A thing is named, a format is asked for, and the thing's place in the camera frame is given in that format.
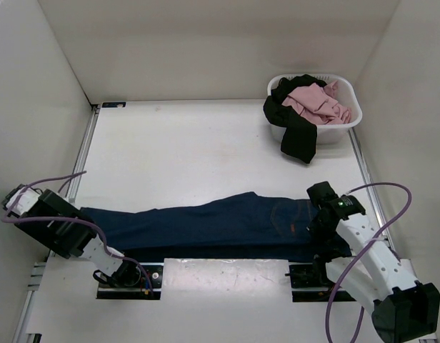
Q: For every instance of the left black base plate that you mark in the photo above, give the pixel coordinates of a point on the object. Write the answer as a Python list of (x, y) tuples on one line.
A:
[(135, 285)]

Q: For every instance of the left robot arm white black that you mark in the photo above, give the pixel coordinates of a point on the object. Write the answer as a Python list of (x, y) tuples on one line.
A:
[(71, 239)]

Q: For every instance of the white plastic laundry basket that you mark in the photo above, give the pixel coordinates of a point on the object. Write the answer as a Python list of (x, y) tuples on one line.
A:
[(331, 134)]

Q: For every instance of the black garment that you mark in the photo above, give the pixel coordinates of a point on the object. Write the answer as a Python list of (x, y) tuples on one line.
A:
[(299, 139)]

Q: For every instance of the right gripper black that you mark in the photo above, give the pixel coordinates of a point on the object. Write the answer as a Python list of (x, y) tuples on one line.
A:
[(318, 235)]

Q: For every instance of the dark blue denim trousers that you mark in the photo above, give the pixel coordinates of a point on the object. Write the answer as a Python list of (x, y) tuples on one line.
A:
[(243, 226)]

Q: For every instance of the pink garment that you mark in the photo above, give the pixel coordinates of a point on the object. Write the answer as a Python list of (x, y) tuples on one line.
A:
[(318, 104)]

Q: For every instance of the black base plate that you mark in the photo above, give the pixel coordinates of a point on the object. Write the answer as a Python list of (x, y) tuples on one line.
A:
[(135, 285), (306, 284)]

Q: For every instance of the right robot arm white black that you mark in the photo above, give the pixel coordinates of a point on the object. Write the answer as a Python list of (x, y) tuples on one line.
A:
[(401, 307)]

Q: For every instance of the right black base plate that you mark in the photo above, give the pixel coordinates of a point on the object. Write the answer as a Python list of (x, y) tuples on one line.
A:
[(306, 284)]

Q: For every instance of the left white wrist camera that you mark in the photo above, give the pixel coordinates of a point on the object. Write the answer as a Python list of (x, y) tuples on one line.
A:
[(19, 200)]

